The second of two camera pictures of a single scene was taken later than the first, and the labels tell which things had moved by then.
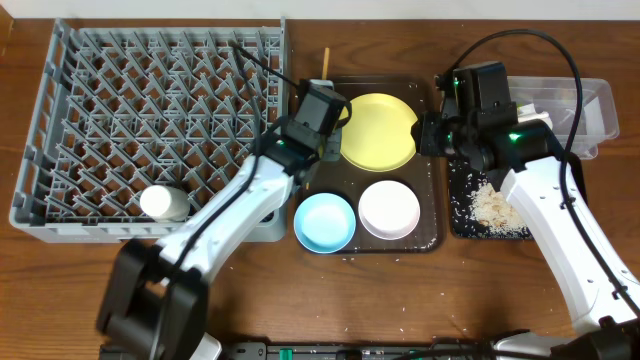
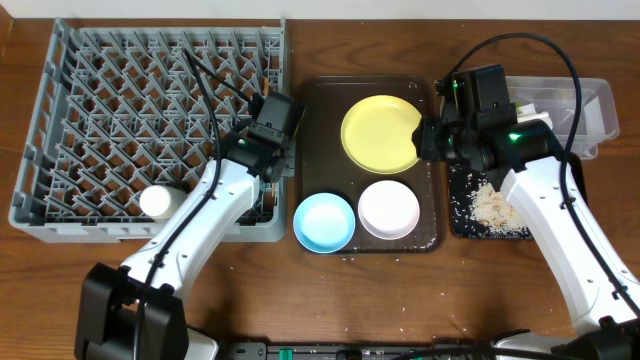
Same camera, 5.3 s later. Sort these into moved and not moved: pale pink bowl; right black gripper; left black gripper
Moved: left black gripper
Not moved: pale pink bowl; right black gripper
